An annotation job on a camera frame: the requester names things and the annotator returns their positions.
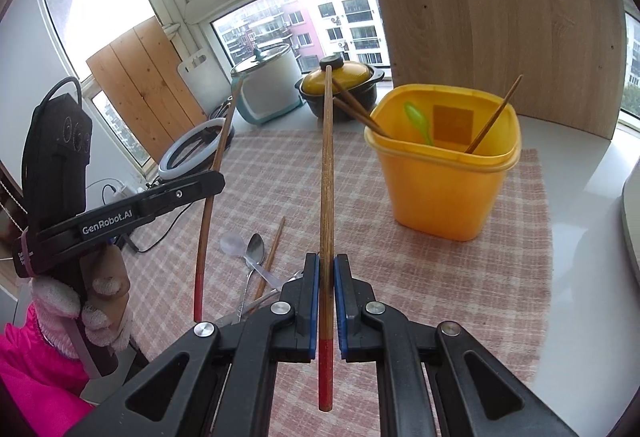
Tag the plaid cloth mat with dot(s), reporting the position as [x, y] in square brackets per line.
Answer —
[425, 292]

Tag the pine plank board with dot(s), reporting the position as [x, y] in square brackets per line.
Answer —
[145, 87]

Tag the white power strip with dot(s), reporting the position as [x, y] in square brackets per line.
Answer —
[125, 191]

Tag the apartment buildings outside window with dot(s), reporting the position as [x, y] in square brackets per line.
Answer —
[350, 17]

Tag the white teal electric pot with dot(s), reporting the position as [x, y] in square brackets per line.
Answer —
[272, 87]

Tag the black clay pot yellow lid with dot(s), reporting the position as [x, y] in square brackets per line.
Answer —
[350, 77]

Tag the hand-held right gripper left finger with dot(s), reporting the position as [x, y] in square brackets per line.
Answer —
[311, 307]

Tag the white plastic cutting board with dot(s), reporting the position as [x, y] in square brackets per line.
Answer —
[197, 87]

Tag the large light wooden board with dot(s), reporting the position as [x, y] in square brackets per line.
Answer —
[500, 17]

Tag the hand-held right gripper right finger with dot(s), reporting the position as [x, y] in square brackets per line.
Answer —
[342, 307]

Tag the yellow plastic container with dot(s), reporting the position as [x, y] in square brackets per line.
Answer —
[440, 197]

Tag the green plastic spoon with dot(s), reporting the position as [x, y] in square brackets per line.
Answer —
[415, 114]

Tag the person's left hand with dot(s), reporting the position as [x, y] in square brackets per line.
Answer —
[105, 307]

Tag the clear plastic spoon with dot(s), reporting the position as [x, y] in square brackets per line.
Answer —
[232, 244]

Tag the metal spoon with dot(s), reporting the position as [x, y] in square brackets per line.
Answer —
[255, 249]

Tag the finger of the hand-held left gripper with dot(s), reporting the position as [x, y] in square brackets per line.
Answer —
[200, 184]

